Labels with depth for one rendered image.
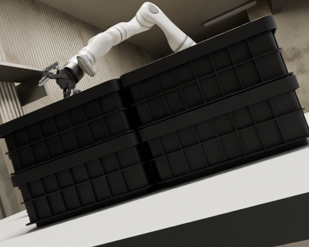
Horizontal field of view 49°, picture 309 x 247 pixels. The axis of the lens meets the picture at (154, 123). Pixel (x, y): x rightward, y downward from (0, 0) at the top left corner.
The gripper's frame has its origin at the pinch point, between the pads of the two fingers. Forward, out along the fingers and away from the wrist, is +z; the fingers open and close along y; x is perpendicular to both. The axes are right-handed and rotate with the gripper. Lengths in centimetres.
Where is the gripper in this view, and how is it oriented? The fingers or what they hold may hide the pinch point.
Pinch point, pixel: (50, 95)
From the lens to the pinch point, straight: 119.4
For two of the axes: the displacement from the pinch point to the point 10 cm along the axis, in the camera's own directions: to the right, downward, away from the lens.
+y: -5.1, -7.2, -4.7
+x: 7.4, -0.8, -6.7
